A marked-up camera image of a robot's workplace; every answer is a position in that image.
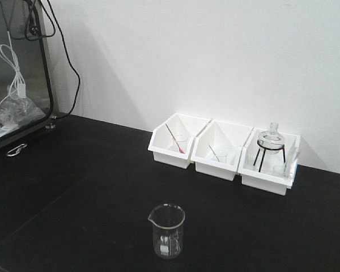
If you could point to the left white storage bin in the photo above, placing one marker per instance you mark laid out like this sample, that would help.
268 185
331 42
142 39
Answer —
163 146

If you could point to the white storage bin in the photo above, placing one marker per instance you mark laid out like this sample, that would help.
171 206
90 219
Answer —
163 146
221 136
275 176

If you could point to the small beaker in left bin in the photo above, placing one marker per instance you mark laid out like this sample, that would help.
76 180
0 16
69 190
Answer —
183 141

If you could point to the small beaker in bin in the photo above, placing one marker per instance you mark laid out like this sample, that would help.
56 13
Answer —
221 156
183 141

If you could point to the green-tipped dropper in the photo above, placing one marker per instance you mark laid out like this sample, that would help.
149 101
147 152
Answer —
214 153

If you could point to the middle white storage bin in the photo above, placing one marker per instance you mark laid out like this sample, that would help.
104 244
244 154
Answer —
221 136

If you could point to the small beaker in middle bin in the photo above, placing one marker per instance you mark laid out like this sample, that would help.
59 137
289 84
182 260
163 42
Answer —
221 156

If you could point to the large clear glass beaker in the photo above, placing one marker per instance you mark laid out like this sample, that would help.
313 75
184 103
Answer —
167 230

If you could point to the round glass flask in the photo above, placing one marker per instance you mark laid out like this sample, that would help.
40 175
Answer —
271 139

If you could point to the right white storage bin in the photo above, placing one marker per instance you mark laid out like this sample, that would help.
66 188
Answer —
275 176

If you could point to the black tripod stand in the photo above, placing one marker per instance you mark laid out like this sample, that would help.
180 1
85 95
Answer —
262 158

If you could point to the metal carabiner clip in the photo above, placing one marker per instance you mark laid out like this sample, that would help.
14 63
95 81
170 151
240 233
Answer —
16 150

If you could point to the glass cabinet with black frame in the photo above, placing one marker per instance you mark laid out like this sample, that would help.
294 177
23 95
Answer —
26 98

